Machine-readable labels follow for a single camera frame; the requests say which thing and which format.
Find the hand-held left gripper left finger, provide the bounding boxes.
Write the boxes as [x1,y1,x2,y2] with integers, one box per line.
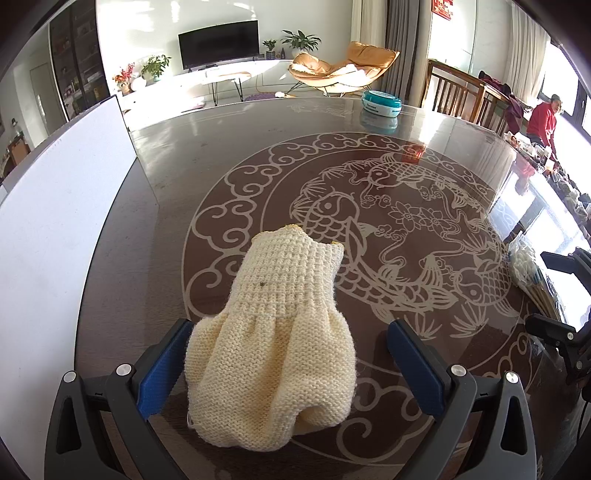
[44,318,195,480]

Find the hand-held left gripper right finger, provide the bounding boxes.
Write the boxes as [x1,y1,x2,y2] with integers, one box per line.
[387,319,539,480]

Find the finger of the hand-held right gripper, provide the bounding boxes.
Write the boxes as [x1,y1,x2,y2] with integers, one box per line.
[525,313,591,384]
[540,248,591,289]

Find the bagged wooden cotton swabs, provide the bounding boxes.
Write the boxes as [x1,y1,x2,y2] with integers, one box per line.
[507,231,578,330]

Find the cream knit work glove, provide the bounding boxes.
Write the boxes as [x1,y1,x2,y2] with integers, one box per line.
[185,224,358,452]

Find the teal round lidded container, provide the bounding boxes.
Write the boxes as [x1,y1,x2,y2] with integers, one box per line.
[361,90,402,115]

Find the wooden dining chair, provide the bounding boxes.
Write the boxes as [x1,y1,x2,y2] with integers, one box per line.
[480,85,513,134]
[426,59,485,123]

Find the white board panel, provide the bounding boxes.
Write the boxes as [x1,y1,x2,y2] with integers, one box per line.
[0,95,139,462]

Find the dark red jacket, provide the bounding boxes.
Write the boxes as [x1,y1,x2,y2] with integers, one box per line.
[478,71,527,134]

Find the grey curtain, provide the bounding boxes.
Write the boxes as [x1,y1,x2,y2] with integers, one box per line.
[383,0,432,107]

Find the white television stand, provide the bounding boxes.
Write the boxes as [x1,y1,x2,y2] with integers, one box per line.
[111,58,296,109]

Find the orange lounge chair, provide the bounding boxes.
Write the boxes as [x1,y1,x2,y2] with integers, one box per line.
[287,41,400,95]

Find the red flower arrangement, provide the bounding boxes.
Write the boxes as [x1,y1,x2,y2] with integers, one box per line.
[113,64,137,93]

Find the white door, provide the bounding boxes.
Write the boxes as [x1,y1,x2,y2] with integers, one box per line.
[28,64,51,134]

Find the white hairpin-leg coffee table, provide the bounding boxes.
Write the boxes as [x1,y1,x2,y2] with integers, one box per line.
[210,71,252,101]

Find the green potted plant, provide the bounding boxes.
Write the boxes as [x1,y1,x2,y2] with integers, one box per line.
[141,54,171,84]

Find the dark glass display cabinet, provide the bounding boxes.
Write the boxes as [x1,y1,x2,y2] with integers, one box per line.
[48,0,112,121]

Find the black flat television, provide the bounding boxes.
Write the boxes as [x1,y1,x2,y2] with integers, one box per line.
[178,20,259,71]

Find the large leafy potted plant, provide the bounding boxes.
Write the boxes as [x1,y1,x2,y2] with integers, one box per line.
[281,30,321,58]

